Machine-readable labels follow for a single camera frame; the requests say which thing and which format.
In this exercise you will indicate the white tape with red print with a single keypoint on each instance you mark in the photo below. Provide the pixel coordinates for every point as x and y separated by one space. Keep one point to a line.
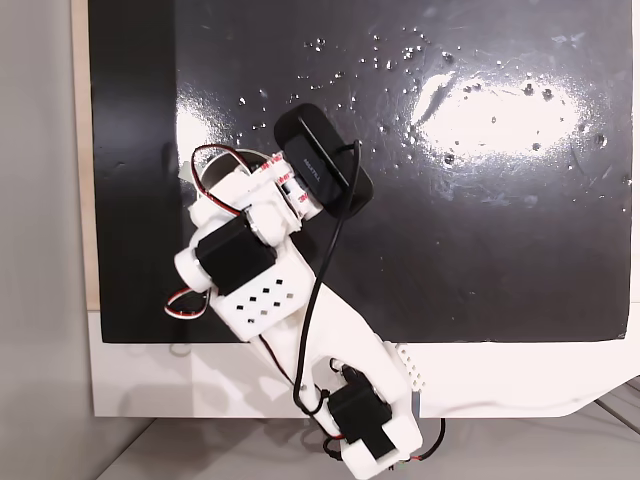
285 180

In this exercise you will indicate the black glossy table mat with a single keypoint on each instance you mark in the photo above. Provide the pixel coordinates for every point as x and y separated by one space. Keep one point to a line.
450 225

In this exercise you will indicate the black oval webcam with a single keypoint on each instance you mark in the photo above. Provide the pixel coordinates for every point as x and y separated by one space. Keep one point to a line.
320 165

